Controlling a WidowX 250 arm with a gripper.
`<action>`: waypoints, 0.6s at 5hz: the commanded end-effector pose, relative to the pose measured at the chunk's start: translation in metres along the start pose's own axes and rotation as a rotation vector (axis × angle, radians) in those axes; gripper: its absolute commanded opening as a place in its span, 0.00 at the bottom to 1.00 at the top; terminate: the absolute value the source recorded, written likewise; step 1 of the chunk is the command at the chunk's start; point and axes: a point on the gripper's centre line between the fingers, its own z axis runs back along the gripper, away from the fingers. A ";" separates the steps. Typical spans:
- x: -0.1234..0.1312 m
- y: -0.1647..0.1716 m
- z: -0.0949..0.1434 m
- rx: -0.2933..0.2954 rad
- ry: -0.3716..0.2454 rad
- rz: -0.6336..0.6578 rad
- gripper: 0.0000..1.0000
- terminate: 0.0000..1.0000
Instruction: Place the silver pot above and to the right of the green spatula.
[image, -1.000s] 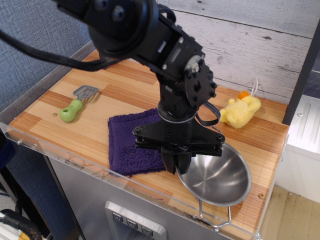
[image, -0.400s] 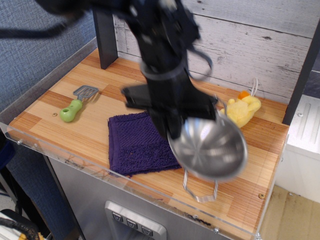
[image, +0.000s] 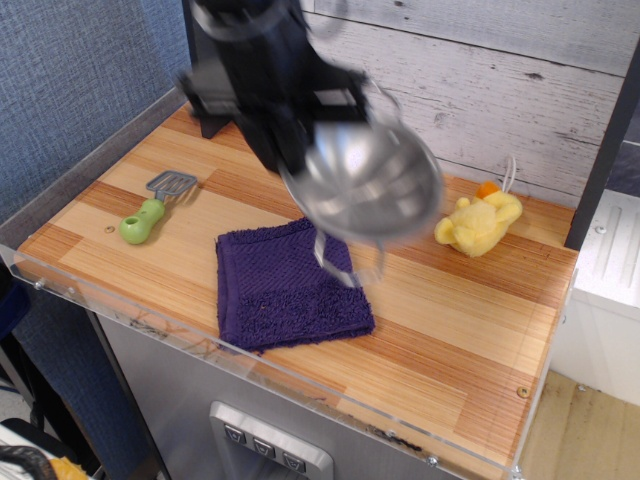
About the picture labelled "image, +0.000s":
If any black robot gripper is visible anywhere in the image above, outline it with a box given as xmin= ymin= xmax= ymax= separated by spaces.
xmin=178 ymin=1 xmax=368 ymax=175

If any silver metal pot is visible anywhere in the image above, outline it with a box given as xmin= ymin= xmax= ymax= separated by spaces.
xmin=279 ymin=81 xmax=444 ymax=288

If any green and grey spatula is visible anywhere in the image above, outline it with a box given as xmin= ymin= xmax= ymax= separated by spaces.
xmin=118 ymin=170 xmax=197 ymax=245

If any purple folded towel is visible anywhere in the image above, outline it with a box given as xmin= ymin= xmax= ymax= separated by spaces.
xmin=216 ymin=218 xmax=375 ymax=352

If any yellow plush duck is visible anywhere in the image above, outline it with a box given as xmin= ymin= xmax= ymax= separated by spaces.
xmin=434 ymin=157 xmax=523 ymax=258

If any silver button control panel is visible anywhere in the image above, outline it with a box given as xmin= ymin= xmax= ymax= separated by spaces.
xmin=209 ymin=401 xmax=334 ymax=479

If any clear acrylic front guard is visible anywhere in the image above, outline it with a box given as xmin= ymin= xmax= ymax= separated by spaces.
xmin=1 ymin=247 xmax=521 ymax=479

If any white cabinet at right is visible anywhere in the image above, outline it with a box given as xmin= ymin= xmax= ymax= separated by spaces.
xmin=550 ymin=190 xmax=639 ymax=405

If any dark vertical post right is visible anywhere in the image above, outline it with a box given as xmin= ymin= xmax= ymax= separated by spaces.
xmin=564 ymin=45 xmax=639 ymax=251

